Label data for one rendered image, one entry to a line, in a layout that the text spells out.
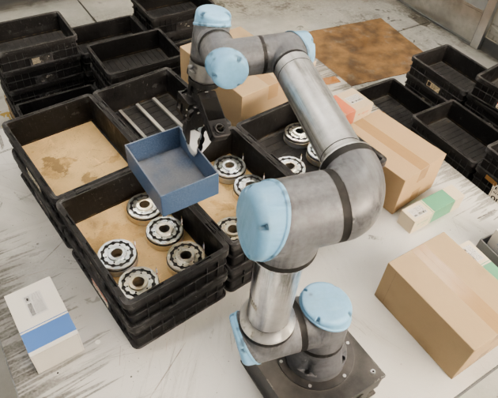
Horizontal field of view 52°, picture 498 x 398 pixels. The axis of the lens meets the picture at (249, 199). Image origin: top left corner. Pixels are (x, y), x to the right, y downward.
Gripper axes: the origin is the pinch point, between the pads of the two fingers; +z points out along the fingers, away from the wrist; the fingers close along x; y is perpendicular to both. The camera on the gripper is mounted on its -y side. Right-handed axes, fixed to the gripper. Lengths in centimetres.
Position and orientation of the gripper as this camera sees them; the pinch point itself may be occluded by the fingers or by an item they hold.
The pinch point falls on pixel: (198, 153)
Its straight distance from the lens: 126.6
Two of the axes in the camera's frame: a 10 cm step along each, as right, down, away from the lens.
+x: -8.5, 2.2, -4.8
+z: -1.8, 7.3, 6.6
